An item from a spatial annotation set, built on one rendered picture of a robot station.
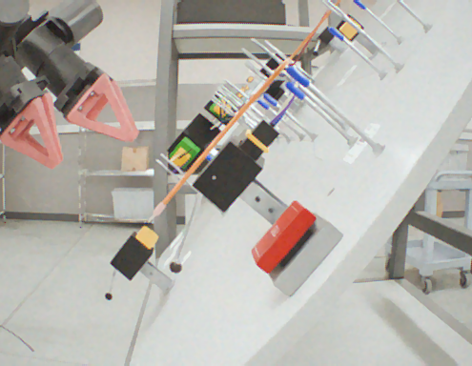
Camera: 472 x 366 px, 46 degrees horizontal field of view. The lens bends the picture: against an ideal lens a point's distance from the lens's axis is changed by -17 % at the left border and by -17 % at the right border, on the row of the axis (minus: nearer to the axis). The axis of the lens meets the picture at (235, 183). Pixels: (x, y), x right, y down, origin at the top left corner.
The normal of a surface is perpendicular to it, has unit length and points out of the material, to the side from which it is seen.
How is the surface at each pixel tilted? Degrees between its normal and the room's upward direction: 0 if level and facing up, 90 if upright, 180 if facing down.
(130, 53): 90
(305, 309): 90
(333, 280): 90
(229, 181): 99
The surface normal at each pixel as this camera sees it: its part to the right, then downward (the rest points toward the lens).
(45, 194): 0.07, 0.08
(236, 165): -0.09, 0.24
